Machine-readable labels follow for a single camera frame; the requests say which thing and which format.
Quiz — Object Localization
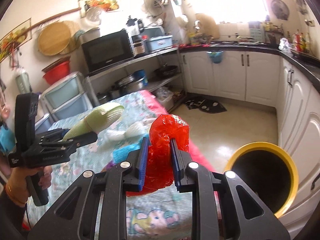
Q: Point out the blue foam net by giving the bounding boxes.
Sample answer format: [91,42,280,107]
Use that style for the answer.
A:
[113,144,143,166]

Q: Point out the person's left forearm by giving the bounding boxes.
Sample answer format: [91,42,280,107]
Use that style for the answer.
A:
[0,185,29,240]

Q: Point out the blue enamel pot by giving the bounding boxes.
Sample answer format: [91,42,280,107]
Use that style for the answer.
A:
[134,69,149,84]

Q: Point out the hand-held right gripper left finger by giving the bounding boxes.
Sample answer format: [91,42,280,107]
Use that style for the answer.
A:
[27,137,150,240]

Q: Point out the black wok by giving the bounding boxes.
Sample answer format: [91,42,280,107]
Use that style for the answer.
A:
[155,65,179,78]

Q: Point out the long wooden stick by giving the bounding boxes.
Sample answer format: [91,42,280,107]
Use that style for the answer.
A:
[31,7,82,29]

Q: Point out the black kitchen countertop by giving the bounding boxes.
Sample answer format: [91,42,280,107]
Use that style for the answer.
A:
[179,41,320,93]

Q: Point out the teal plastic tray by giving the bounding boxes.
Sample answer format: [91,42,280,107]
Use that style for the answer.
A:
[73,29,86,46]

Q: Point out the white foam net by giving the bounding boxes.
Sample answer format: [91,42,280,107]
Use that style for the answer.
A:
[104,121,148,141]

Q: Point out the woven straw tray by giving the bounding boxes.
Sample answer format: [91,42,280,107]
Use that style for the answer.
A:
[62,21,82,54]

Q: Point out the pale green flask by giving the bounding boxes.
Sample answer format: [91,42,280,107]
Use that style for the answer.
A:
[15,66,33,94]

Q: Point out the dark rimmed basin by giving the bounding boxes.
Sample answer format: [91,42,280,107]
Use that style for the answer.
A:
[41,57,71,72]

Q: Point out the wooden cutting board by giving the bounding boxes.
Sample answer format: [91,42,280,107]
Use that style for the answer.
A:
[195,13,221,38]

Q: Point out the blue hanging bin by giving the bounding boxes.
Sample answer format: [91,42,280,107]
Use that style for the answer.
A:
[206,50,224,64]

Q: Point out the cluster of condiment bottles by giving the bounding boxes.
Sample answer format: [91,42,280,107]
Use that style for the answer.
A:
[292,29,312,53]

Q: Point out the lidded steel pot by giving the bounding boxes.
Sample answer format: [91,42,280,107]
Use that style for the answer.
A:
[96,92,109,105]

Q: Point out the gold bangle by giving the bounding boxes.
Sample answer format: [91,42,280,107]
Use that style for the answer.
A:
[4,182,28,205]

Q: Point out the red plastic bag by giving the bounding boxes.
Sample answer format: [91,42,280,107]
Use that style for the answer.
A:
[125,114,190,197]

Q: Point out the bright window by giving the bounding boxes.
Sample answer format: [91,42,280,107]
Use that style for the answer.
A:
[190,0,267,23]

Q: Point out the hanging metal wire rack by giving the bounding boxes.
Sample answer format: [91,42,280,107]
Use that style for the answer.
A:
[150,0,169,13]

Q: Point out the green foam net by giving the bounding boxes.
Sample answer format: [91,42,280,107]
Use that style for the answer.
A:
[62,102,125,142]

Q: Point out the light blue bag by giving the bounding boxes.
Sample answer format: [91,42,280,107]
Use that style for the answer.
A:
[0,125,17,153]

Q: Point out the printed cartoon blanket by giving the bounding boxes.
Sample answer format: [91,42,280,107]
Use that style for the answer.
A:
[25,90,223,240]

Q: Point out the clear plastic bag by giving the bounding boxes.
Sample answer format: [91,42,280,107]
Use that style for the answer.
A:
[278,38,292,51]

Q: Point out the round bamboo tray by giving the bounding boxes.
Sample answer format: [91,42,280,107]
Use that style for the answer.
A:
[37,21,73,56]

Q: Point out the stacked steel pots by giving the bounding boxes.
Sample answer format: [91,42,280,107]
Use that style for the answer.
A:
[115,74,148,96]

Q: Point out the blue plastic tray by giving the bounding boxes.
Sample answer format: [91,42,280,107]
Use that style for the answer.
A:
[145,35,174,53]

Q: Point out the blue plastic drawer unit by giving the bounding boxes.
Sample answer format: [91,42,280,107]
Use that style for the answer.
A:
[35,71,94,133]

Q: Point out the black floor mat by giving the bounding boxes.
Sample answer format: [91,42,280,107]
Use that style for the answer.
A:
[184,96,228,115]

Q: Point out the clear plastic storage box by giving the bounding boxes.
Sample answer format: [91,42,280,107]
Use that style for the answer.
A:
[152,86,176,110]

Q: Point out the pink hanging item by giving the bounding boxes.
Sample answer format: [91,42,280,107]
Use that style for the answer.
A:
[0,102,11,121]

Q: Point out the white kitchen cabinet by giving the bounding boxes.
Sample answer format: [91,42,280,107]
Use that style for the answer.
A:
[180,50,320,221]

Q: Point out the food wall poster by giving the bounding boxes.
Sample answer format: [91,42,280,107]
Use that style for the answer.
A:
[78,0,123,18]

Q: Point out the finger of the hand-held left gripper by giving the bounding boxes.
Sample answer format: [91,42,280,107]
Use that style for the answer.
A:
[36,129,71,143]
[60,132,98,153]

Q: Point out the metal kitchen rack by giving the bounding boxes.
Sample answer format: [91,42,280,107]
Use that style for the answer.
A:
[85,46,187,111]

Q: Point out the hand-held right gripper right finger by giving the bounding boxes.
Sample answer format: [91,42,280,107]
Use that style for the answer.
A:
[170,138,292,240]

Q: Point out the vegetable wall poster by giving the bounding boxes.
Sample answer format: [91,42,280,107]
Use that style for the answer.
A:
[0,17,32,63]

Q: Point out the person's left hand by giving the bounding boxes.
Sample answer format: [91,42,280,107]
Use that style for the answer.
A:
[7,165,53,203]

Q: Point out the red plastic basin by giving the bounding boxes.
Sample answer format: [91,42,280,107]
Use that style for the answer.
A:
[42,61,71,85]

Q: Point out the black microwave oven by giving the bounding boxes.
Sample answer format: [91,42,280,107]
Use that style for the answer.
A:
[81,29,137,77]

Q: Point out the hanging kitchen utensils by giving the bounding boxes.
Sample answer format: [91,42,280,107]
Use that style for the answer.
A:
[296,0,308,16]

